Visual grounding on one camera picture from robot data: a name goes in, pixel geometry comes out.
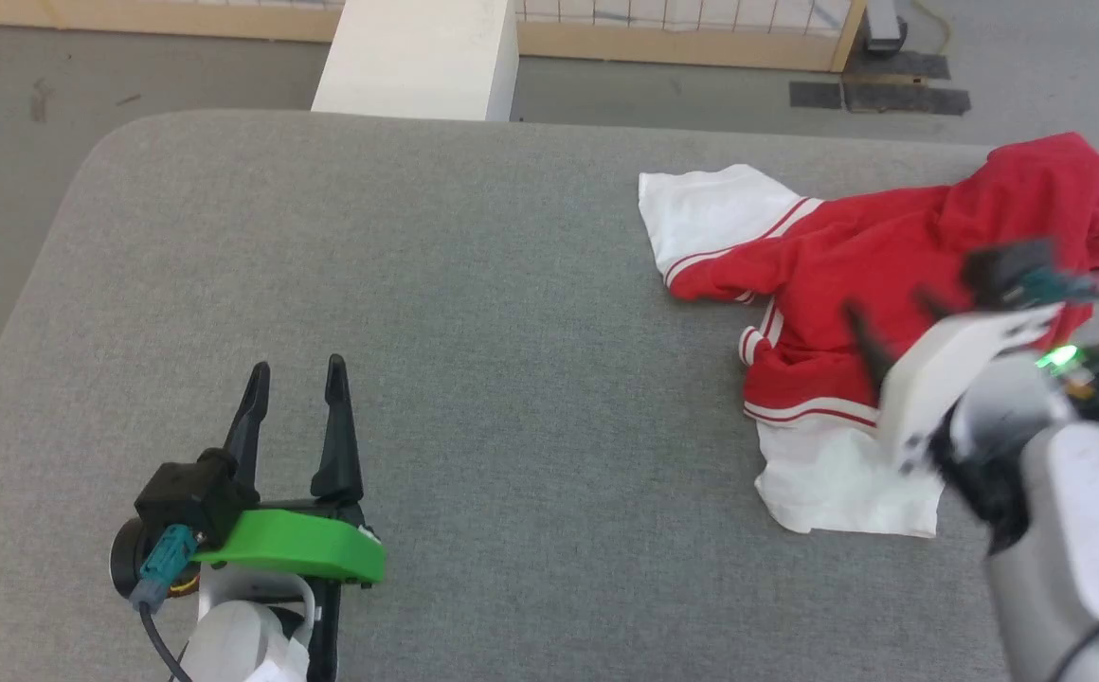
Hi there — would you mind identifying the long dark floor mat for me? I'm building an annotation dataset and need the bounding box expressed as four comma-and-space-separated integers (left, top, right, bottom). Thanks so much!
842, 82, 972, 117

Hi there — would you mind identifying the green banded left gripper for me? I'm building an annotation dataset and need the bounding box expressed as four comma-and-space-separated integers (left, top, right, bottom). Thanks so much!
191, 354, 387, 682

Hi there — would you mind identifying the white square pillar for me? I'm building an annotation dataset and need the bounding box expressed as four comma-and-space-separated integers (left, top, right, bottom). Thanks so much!
311, 0, 520, 122

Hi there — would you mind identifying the dark floor mat under device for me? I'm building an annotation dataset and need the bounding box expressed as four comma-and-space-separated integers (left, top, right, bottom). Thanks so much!
843, 49, 952, 82

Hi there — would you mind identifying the small dark floor mat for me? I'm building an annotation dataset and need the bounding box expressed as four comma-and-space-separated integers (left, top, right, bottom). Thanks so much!
788, 81, 844, 111

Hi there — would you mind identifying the black cable with teal plug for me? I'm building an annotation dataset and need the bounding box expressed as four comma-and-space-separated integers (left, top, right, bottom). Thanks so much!
129, 526, 202, 682
1021, 268, 1099, 321

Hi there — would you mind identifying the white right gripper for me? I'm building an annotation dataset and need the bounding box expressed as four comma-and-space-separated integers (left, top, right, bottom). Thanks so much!
841, 287, 1069, 473

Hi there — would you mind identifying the grey floor device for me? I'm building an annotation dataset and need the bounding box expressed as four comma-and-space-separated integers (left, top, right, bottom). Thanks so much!
860, 0, 910, 54

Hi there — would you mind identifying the red and white garment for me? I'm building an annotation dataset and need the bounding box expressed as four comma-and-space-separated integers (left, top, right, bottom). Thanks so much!
638, 132, 1099, 539

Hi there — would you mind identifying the wooden fence with wire grid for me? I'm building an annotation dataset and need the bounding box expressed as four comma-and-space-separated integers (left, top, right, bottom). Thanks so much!
0, 0, 869, 74

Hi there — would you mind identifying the yellow floor cable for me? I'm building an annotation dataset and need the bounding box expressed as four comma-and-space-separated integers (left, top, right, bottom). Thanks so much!
910, 0, 954, 54

